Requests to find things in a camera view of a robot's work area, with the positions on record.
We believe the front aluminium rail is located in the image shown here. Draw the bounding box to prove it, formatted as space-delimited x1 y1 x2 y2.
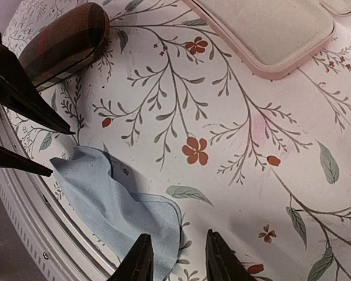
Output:
0 105 118 281

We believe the small blue cloth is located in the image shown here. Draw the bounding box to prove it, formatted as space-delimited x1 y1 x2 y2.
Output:
50 146 182 280

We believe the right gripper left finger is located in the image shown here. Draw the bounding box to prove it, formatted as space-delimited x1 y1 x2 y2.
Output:
112 234 154 281

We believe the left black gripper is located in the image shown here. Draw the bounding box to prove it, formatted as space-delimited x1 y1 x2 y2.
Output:
0 32 73 135

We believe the pink glasses case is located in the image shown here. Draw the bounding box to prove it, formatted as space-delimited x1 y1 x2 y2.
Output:
185 0 351 80

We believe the brown plaid glasses case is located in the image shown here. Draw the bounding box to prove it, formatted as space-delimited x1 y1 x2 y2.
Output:
19 2 110 91

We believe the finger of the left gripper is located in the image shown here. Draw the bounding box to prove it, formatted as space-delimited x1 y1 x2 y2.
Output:
0 146 53 177

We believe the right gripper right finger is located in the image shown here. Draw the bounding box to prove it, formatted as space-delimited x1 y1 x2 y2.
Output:
205 229 253 281

